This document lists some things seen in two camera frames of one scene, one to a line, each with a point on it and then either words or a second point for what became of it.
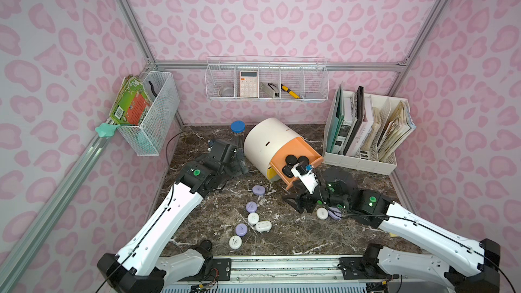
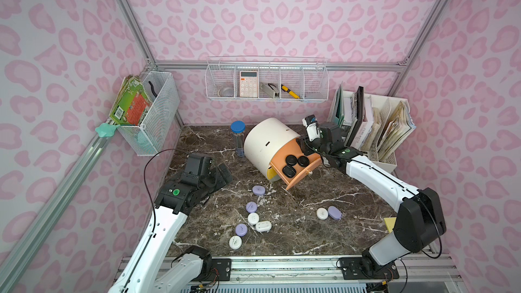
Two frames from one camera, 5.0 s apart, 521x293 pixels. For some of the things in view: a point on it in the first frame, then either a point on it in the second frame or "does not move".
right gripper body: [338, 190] → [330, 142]
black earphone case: [286, 169] does not move
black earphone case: [291, 159] does not move
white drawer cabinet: [262, 139] does not move
